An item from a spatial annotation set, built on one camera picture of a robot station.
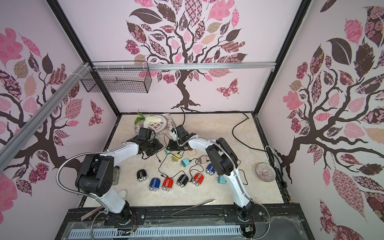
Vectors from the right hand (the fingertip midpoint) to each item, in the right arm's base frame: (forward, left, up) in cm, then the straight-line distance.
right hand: (168, 147), depth 96 cm
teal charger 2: (-21, -32, -2) cm, 39 cm away
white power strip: (-3, -16, -2) cm, 16 cm away
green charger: (-3, 0, 0) cm, 3 cm away
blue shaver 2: (-15, -26, -2) cm, 31 cm away
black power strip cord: (+36, -8, +1) cm, 37 cm away
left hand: (-2, +4, 0) cm, 4 cm away
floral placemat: (+22, +2, -4) cm, 23 cm away
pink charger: (-8, -22, -2) cm, 24 cm away
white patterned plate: (+20, +10, -2) cm, 22 cm away
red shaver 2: (-21, -19, -1) cm, 28 cm away
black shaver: (-18, +14, -1) cm, 23 cm away
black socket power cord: (+6, -49, -4) cm, 49 cm away
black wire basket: (+34, +31, +29) cm, 54 cm away
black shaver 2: (-22, -10, -1) cm, 24 cm away
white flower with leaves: (+27, +18, 0) cm, 32 cm away
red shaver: (-24, -2, -1) cm, 24 cm away
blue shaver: (-24, +5, -1) cm, 24 cm away
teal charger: (-11, -11, -1) cm, 16 cm away
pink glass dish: (-17, -60, -4) cm, 62 cm away
